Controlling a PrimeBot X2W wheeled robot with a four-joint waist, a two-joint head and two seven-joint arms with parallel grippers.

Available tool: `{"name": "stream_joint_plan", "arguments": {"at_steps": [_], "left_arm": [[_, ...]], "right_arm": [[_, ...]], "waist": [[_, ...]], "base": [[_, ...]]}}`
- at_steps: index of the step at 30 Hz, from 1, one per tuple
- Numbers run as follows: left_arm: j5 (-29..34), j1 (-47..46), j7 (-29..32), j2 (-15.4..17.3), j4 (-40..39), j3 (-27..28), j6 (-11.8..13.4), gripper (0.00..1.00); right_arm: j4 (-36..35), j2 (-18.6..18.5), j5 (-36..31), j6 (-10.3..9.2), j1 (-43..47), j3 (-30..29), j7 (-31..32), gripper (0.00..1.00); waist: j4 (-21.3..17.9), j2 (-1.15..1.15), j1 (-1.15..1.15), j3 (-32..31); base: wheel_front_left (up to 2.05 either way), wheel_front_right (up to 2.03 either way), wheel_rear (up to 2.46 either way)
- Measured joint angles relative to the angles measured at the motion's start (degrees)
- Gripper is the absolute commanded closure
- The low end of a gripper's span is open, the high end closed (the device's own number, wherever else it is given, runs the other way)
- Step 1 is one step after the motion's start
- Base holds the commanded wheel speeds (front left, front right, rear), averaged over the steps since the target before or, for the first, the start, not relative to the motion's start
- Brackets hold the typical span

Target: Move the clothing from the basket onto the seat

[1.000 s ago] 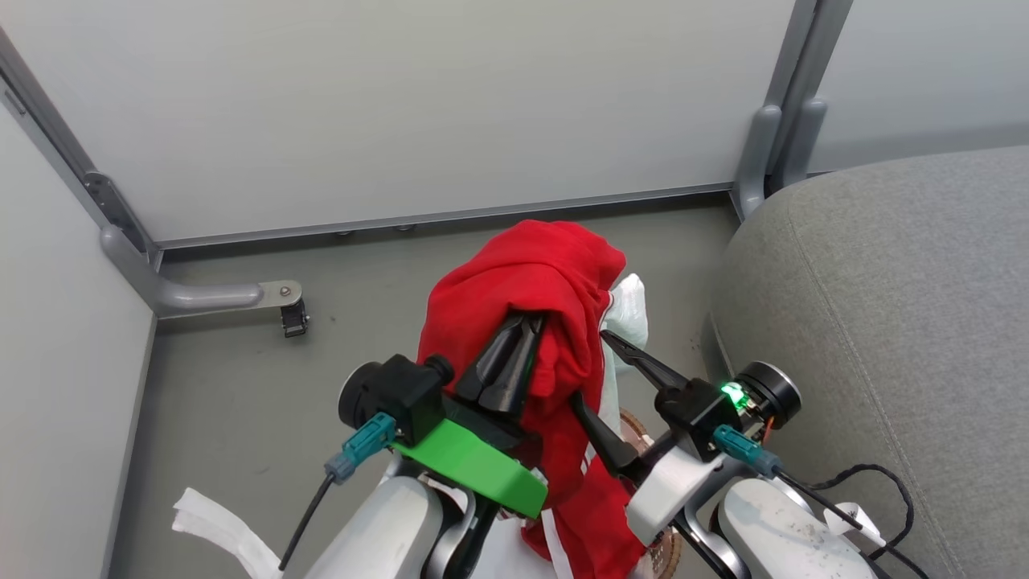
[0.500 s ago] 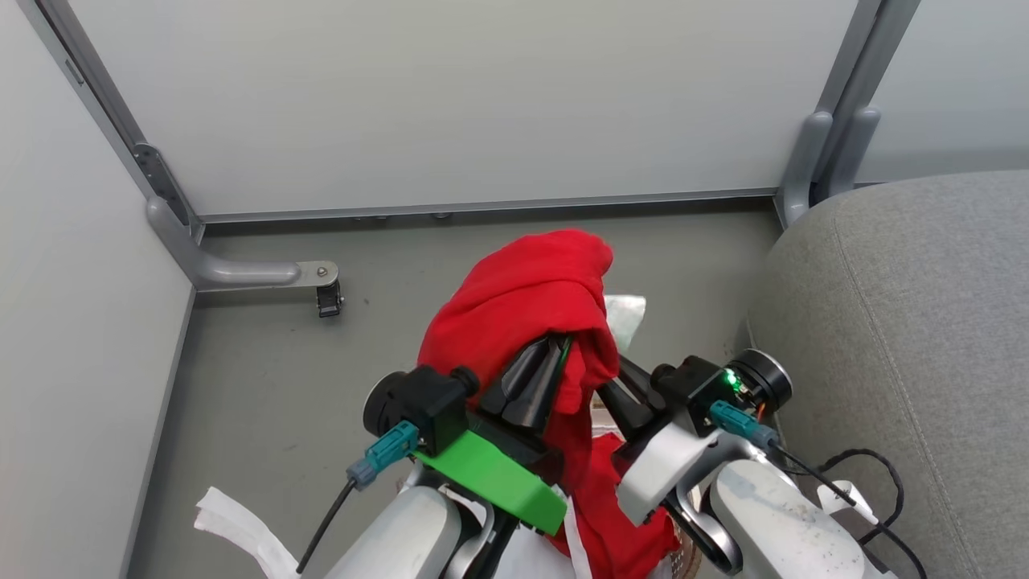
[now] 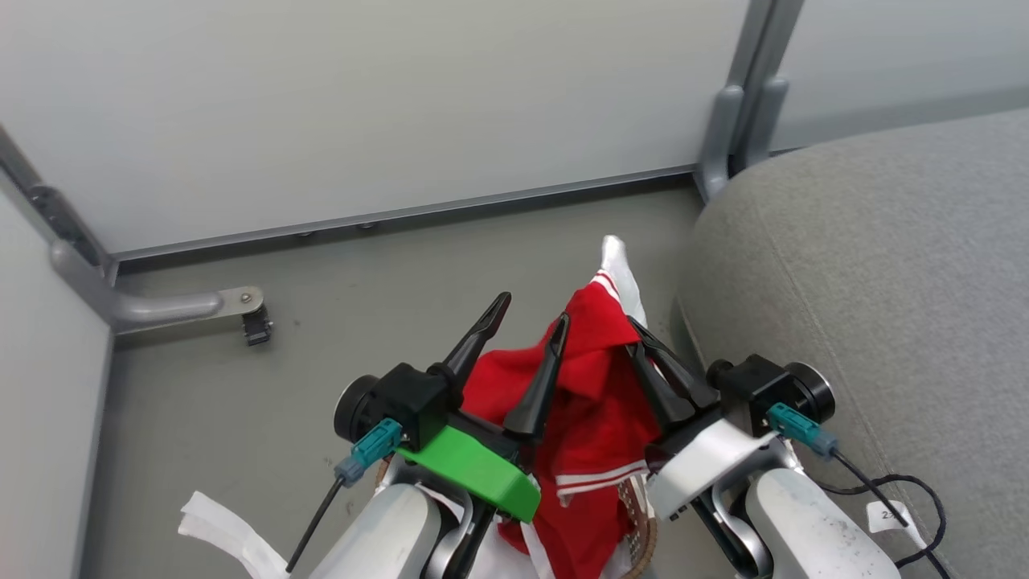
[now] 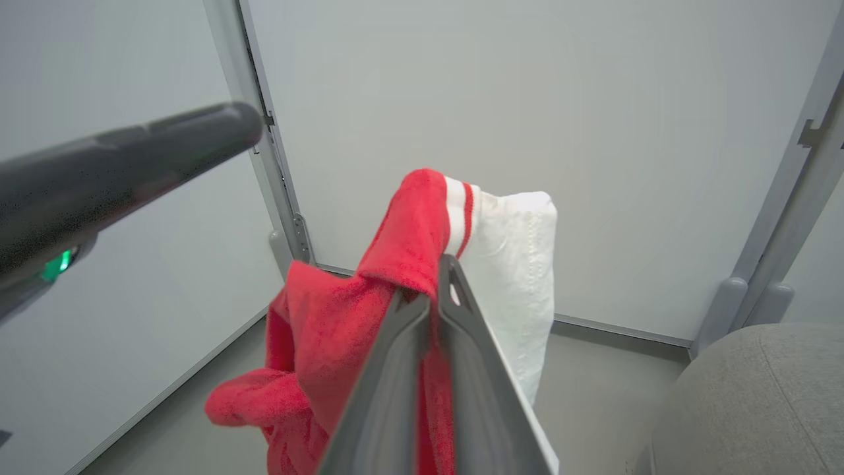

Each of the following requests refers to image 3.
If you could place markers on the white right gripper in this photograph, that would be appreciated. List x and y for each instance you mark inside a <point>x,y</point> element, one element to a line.
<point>707,462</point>

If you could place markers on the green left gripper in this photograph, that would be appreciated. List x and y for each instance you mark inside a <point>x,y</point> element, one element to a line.
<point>474,470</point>

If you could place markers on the red garment with white stripes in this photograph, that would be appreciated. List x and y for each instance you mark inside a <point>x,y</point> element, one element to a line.
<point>595,418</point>

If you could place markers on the grey fabric sofa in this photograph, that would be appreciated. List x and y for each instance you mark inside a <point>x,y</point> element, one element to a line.
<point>868,281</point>

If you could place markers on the black foot pad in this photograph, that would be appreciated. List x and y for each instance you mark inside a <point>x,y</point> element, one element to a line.
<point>257,328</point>

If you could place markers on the white paper label tag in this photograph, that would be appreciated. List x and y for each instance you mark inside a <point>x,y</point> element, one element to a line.
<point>888,516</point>

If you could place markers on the white cloth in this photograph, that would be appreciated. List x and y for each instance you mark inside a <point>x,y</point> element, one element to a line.
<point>225,527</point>

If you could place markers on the grey metal partition foot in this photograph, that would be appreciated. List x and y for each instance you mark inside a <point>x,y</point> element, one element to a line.
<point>137,305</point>

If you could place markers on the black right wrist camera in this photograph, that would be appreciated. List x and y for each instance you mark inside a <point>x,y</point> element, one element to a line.
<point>764,386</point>

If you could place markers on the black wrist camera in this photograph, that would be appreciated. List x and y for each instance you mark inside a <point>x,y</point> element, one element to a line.
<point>402,402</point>
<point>764,386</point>

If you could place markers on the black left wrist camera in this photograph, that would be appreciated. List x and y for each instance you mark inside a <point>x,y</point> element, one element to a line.
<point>402,402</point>

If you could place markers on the grey metal partition rail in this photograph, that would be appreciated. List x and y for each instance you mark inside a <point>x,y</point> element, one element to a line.
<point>402,215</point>

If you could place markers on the grey metal partition post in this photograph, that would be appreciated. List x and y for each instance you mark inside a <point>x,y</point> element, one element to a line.
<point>748,96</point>

